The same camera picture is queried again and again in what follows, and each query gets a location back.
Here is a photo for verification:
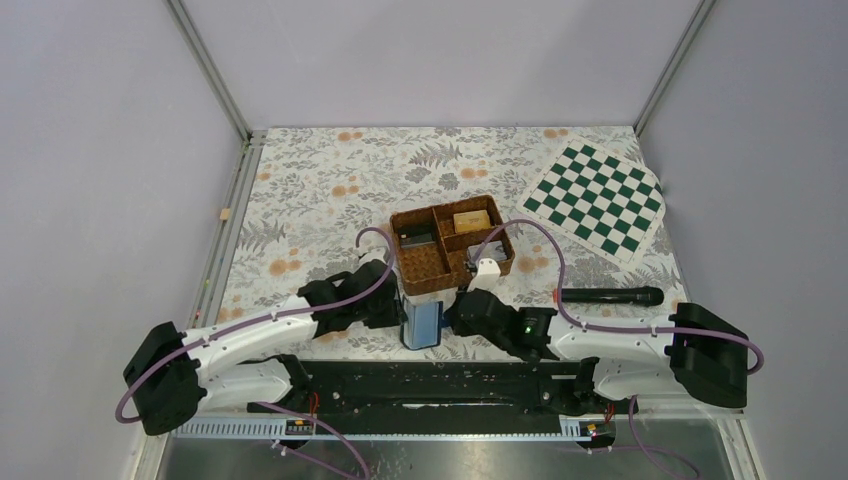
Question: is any aluminium frame rail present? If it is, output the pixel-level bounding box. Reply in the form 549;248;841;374
144;129;319;439

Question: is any black marker orange cap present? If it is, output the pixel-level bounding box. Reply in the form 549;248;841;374
554;286;665;307

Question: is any grey card stack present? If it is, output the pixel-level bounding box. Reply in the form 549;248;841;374
467;241;509;266

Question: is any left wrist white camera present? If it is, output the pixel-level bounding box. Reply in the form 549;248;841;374
357;246;388;266

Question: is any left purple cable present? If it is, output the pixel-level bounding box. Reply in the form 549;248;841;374
114;227;399;480

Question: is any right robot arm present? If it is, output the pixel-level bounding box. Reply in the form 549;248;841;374
445;289;753;412

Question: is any floral table mat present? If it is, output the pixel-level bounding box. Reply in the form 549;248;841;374
202;126;691;361

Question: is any blue leather card holder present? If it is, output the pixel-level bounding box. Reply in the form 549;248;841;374
400;298;447;351

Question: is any woven wicker divided basket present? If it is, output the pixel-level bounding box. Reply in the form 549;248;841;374
390;195;504;296

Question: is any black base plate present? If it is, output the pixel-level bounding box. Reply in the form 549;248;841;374
180;356;637;437

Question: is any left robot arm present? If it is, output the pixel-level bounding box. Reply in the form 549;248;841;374
116;259;404;436

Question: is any purple cable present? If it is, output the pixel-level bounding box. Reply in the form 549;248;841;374
466;218;766;480
114;227;399;480

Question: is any green white chessboard mat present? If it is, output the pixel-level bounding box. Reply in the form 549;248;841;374
517;137;666;269

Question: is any tan card box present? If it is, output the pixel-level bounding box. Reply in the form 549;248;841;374
453;209;492;234

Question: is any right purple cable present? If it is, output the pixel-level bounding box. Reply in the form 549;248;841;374
466;218;766;480

